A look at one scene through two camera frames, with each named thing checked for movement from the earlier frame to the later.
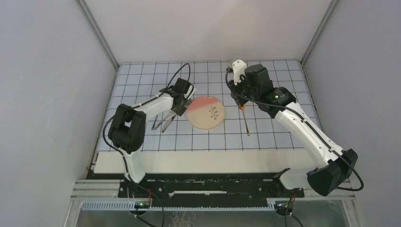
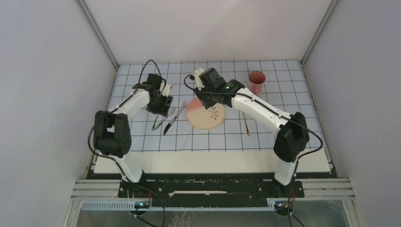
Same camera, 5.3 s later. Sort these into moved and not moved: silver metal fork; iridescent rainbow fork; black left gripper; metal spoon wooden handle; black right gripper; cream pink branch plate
Moved: black left gripper; black right gripper
Not moved: metal spoon wooden handle; iridescent rainbow fork; silver metal fork; cream pink branch plate
